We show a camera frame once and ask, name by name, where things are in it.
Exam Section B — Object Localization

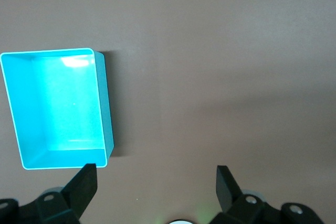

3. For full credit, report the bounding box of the teal plastic storage bin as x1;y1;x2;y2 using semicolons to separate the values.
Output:
0;47;116;170

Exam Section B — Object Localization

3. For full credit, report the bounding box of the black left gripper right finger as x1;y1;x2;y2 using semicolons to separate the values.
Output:
209;165;323;224

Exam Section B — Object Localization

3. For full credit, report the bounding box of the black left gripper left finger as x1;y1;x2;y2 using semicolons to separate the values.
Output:
0;163;98;224

